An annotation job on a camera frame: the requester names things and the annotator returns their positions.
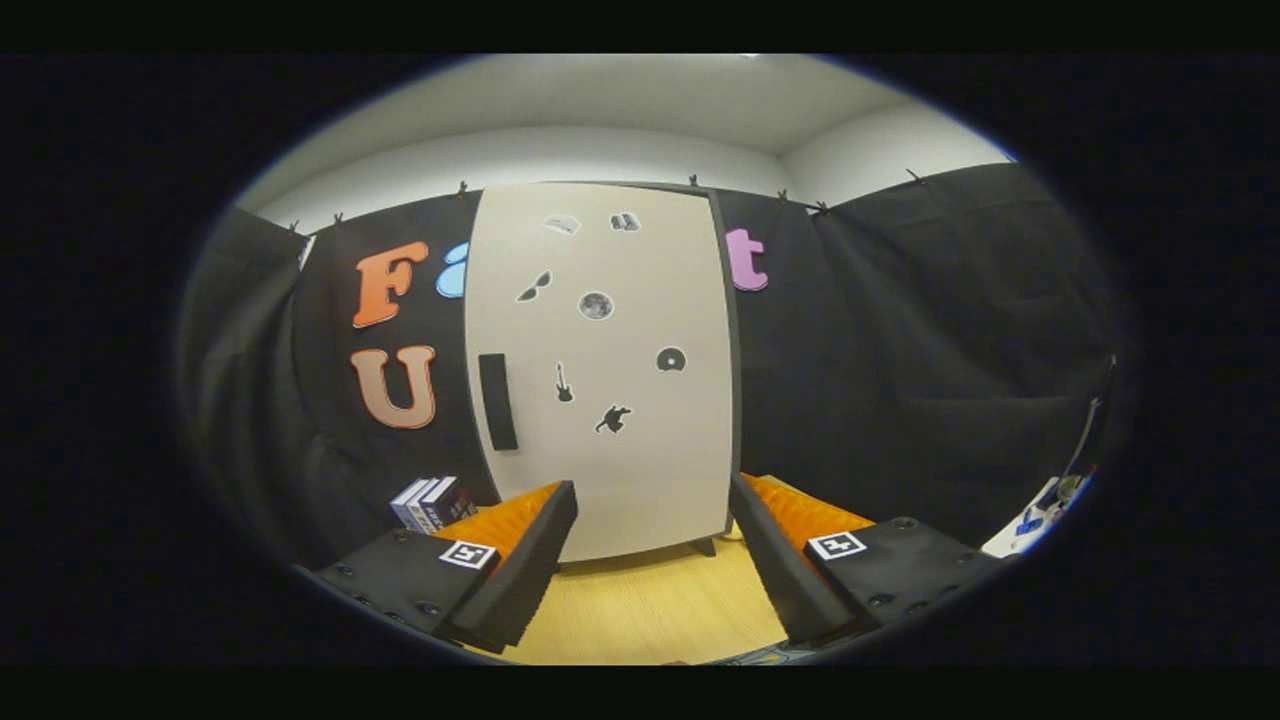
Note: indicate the pale blue book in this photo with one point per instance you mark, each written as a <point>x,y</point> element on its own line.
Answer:
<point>400,500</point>
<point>416,505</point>

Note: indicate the dark blue book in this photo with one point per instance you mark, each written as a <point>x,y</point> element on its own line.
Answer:
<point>450,500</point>

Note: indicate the thin grey stand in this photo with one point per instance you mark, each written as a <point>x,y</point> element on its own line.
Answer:
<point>1086,435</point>

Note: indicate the white cabinet door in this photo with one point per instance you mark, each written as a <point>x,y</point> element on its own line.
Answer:
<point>620,480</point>

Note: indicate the black backdrop cloth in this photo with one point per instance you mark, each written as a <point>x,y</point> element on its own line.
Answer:
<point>900,350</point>

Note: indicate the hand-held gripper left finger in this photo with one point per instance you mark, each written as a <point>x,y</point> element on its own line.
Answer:
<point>530,570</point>

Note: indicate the dark grey cabinet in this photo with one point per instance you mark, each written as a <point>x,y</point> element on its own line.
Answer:
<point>706,546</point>

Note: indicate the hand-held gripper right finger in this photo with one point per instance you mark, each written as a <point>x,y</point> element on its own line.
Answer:
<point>775,570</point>

